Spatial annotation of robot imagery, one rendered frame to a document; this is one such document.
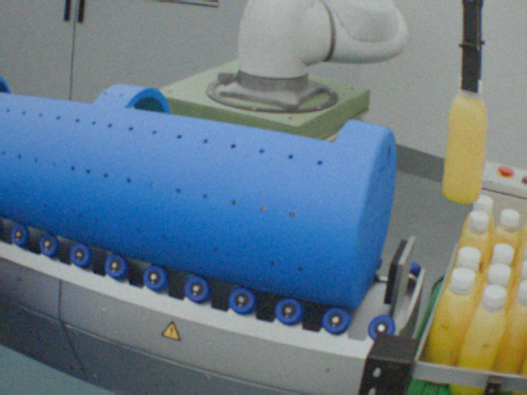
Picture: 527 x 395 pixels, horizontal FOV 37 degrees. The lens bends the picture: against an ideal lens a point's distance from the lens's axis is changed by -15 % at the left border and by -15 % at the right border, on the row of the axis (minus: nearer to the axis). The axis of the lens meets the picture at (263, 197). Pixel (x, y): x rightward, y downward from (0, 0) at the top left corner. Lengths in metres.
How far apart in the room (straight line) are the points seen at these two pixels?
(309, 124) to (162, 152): 0.56
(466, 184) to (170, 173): 0.44
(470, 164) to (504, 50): 2.73
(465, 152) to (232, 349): 0.49
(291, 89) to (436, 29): 2.24
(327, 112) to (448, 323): 0.77
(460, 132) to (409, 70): 2.93
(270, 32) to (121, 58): 1.61
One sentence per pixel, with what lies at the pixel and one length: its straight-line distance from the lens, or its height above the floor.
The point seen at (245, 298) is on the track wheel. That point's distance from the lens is 1.38.
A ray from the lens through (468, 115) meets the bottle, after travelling 1.25.
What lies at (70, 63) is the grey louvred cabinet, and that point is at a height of 0.69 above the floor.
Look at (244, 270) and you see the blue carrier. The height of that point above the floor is 1.03.
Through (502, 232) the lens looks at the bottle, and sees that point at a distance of 1.46.
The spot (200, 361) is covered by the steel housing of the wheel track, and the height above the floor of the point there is 0.84.
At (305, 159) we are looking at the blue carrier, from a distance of 1.27.
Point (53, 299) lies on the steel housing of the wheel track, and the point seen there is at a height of 0.87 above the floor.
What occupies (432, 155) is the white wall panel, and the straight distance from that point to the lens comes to 4.27.
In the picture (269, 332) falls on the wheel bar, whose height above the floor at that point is 0.92.
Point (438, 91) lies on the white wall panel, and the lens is 4.16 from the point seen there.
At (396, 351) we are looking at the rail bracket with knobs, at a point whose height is 1.00.
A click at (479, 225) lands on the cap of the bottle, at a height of 1.08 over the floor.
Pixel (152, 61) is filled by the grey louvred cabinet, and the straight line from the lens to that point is 3.31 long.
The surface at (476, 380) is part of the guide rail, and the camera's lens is 1.24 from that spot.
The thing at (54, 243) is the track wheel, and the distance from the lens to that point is 1.52.
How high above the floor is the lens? 1.69
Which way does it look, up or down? 25 degrees down
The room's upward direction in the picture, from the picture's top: 4 degrees clockwise
